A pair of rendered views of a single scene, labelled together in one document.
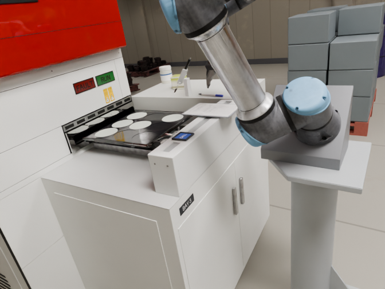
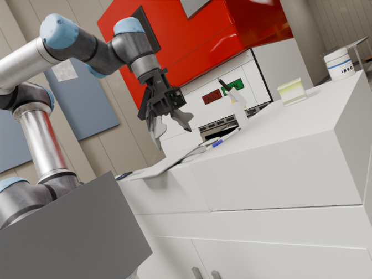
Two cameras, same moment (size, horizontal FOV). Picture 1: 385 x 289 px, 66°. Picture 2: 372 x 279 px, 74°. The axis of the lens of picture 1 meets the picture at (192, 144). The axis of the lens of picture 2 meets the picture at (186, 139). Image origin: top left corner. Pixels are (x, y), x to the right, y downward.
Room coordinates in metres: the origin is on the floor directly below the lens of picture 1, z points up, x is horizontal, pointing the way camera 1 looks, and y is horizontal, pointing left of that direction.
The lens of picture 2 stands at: (1.38, -0.86, 1.10)
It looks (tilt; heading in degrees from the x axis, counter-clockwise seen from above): 6 degrees down; 101
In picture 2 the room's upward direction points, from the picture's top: 25 degrees counter-clockwise
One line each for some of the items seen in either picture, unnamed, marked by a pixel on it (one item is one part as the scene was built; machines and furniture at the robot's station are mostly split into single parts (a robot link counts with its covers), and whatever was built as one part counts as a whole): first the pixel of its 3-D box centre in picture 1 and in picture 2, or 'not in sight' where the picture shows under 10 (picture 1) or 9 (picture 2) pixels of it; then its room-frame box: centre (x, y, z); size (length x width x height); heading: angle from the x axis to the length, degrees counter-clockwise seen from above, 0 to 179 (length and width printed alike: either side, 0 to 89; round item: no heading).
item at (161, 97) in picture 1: (199, 100); (296, 131); (1.55, -0.07, 0.89); 0.62 x 0.35 x 0.14; 57
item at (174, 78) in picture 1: (179, 81); (292, 92); (1.60, 0.02, 1.00); 0.07 x 0.07 x 0.07; 72
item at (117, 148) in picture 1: (136, 150); not in sight; (1.15, 0.24, 0.84); 0.50 x 0.02 x 0.03; 57
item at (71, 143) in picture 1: (105, 124); (234, 130); (1.38, 0.41, 0.89); 0.44 x 0.02 x 0.10; 147
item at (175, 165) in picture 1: (204, 139); (151, 189); (1.03, -0.05, 0.89); 0.55 x 0.09 x 0.14; 147
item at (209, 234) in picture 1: (184, 207); (265, 257); (1.29, 0.09, 0.41); 0.96 x 0.64 x 0.82; 147
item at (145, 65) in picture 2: not in sight; (147, 68); (1.23, -0.17, 1.25); 0.08 x 0.08 x 0.05
